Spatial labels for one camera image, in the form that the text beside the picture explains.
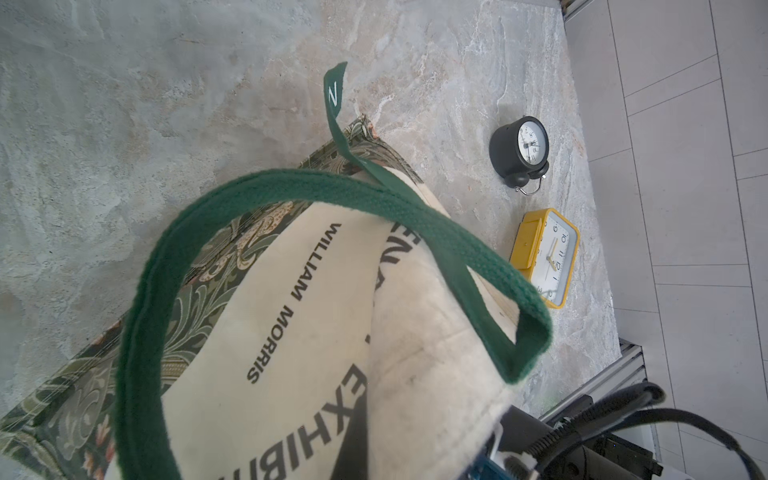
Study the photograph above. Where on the canvas tote bag green handles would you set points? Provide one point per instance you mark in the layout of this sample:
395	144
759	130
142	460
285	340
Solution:
325	322

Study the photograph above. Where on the small black alarm clock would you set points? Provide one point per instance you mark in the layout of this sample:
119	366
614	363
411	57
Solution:
519	153

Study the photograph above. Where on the yellow square alarm clock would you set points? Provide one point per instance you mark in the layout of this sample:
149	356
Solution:
544	251

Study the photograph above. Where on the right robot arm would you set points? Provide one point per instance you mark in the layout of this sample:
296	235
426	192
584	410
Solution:
565	456

